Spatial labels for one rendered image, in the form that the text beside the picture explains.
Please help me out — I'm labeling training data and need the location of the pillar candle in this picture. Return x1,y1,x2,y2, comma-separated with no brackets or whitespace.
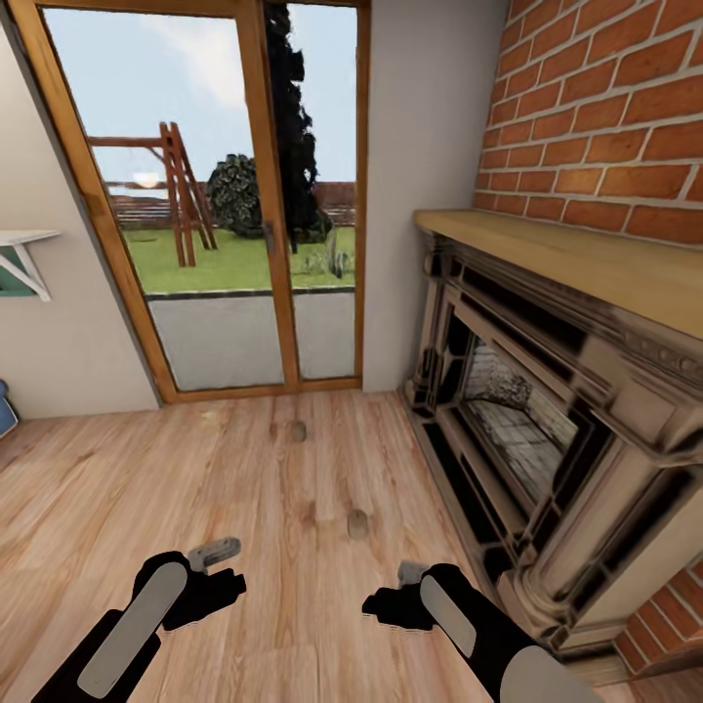
291,421,307,442
348,509,368,541

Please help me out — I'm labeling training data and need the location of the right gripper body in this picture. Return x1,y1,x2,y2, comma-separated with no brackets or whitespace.
377,585,433,631

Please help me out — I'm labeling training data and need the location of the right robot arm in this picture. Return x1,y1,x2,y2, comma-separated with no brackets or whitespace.
361,561,607,703

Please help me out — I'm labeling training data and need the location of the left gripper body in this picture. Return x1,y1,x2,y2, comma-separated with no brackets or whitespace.
163,568,237,632

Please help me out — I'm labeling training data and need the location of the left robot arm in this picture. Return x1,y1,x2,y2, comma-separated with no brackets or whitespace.
29,536,247,703

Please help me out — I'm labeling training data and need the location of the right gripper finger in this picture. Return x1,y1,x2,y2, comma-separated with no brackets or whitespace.
361,593,378,615

